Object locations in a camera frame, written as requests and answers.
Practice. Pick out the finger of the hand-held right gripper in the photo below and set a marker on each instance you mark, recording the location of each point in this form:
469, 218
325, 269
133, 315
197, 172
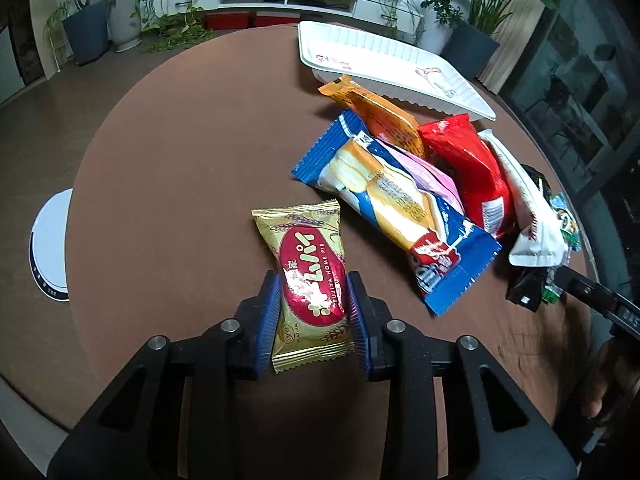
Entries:
590, 295

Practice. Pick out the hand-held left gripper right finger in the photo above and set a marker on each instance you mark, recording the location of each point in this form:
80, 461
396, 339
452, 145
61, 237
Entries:
357, 320

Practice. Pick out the red storage box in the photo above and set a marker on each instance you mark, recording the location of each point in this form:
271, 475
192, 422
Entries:
275, 18
227, 21

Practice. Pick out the white foam tray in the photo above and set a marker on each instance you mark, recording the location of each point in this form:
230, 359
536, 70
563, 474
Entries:
380, 55

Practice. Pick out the gold snack packet red oval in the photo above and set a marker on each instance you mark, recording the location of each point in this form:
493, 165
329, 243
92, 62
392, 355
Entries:
310, 270

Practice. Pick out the person's right hand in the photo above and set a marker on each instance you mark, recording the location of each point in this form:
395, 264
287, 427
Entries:
615, 380

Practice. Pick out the black snack packet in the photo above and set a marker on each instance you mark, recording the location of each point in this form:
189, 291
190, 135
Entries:
525, 285

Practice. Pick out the white round floor device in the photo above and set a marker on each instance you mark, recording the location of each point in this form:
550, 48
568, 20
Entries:
50, 245

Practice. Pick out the beige curtain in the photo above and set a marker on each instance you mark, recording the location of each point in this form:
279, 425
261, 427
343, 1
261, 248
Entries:
520, 35

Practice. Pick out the dark grey plant pot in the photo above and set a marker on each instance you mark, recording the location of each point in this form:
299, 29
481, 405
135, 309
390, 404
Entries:
470, 52
87, 32

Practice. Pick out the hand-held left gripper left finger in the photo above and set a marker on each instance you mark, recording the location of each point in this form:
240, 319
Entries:
267, 320

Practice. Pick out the orange snack packet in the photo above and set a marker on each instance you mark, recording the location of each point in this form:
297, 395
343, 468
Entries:
385, 115

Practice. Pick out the pink snack packet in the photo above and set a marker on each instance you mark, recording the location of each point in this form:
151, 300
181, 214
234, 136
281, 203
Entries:
435, 180

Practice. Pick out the long blue snack packet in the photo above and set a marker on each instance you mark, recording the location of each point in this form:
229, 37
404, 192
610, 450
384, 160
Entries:
380, 195

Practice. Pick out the green snack packet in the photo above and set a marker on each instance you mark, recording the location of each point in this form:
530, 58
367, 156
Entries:
565, 220

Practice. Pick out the white snack packet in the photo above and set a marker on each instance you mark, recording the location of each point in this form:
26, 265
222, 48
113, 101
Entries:
535, 225

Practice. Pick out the glass sliding door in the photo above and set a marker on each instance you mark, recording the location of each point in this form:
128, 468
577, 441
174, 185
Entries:
585, 85

